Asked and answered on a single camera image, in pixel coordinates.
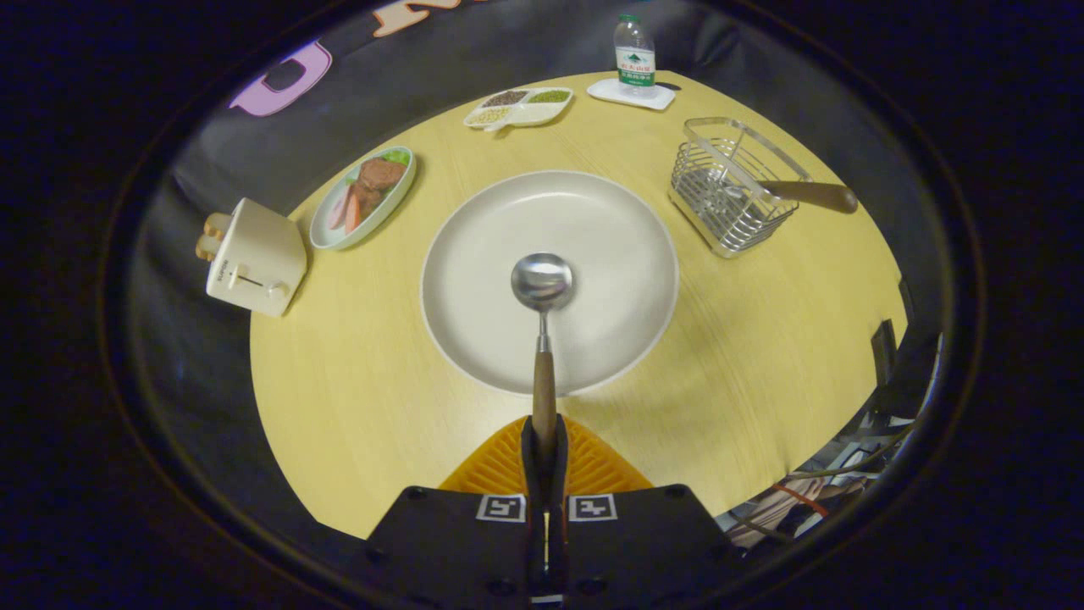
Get metal wire basket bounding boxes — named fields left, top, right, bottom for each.
left=668, top=117, right=814, bottom=259

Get clear plastic water bottle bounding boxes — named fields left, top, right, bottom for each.
left=613, top=14, right=656, bottom=98

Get small white square tray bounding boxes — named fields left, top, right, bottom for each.
left=586, top=78, right=678, bottom=112

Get cream toaster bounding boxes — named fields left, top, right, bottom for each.
left=206, top=197, right=308, bottom=318

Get large white round plate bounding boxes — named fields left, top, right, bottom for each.
left=421, top=170, right=680, bottom=397

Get toast slices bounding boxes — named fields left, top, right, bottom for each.
left=196, top=213, right=233, bottom=262

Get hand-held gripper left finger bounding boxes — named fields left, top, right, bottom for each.
left=361, top=413, right=548, bottom=610

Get white divided dish with beans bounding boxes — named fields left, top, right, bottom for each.
left=463, top=86, right=575, bottom=133

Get wooden handled metal spoon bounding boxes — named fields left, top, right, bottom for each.
left=511, top=252, right=575, bottom=463

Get wooden handled utensil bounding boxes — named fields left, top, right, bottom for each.
left=707, top=180, right=859, bottom=214

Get dark chair back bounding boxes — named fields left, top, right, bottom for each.
left=871, top=319, right=900, bottom=389

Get pale green plate with food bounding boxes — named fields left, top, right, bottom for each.
left=309, top=146, right=418, bottom=251

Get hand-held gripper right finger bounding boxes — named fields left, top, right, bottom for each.
left=546, top=413, right=744, bottom=610

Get pile of cables and papers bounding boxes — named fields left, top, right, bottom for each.
left=718, top=405, right=928, bottom=552

